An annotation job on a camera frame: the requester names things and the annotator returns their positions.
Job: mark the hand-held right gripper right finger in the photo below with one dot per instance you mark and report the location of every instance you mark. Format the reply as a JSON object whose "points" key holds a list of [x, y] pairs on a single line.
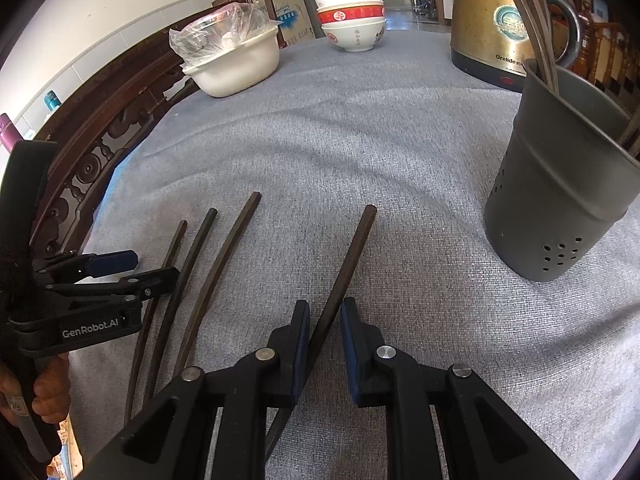
{"points": [[349, 350]]}

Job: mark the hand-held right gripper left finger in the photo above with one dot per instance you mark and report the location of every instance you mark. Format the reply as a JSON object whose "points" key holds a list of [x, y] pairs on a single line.
{"points": [[300, 345]]}

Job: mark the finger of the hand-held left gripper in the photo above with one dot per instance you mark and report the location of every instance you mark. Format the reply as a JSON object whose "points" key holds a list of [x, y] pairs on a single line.
{"points": [[155, 280], [117, 261]]}

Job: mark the dark wooden chopstick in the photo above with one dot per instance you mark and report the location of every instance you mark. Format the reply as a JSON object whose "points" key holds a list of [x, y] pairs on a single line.
{"points": [[235, 240], [197, 250], [350, 255], [634, 130], [170, 260], [545, 15], [530, 15]]}

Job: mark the grey metal utensil holder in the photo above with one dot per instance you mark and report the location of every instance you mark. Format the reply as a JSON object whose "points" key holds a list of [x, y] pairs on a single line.
{"points": [[560, 185]]}

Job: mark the person's left hand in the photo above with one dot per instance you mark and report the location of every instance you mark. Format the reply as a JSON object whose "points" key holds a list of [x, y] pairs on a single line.
{"points": [[52, 390]]}

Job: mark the pink thermos bottle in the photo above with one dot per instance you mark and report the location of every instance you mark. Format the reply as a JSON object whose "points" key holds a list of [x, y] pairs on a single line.
{"points": [[9, 132]]}

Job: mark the blue tablecloth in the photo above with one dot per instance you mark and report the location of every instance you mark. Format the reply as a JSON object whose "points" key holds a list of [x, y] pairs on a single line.
{"points": [[117, 180]]}

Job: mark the teal thermos bottle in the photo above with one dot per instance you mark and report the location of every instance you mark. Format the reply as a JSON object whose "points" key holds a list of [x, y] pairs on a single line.
{"points": [[52, 101]]}

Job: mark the dark carved wooden sideboard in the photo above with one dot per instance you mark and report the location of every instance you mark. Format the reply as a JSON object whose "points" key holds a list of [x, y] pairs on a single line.
{"points": [[110, 130]]}

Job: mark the clear plastic bag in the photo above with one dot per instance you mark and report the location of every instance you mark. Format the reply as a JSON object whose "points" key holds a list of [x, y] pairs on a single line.
{"points": [[220, 30]]}

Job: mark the white chest freezer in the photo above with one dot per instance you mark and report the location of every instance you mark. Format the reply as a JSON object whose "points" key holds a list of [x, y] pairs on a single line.
{"points": [[295, 15]]}

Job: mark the white bowl with red print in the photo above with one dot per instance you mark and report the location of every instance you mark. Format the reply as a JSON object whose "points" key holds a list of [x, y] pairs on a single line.
{"points": [[352, 35]]}

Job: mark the red banded ceramic bowl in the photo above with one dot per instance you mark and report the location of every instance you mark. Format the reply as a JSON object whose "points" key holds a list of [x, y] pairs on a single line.
{"points": [[350, 15]]}

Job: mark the plain white ceramic bowl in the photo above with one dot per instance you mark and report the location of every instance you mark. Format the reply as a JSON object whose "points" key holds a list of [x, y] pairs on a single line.
{"points": [[347, 1]]}

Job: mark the golden electric kettle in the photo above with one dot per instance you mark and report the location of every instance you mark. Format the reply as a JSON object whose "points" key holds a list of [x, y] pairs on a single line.
{"points": [[480, 25]]}

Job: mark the wooden staircase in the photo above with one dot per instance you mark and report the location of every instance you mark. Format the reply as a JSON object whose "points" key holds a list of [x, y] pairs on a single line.
{"points": [[607, 50]]}

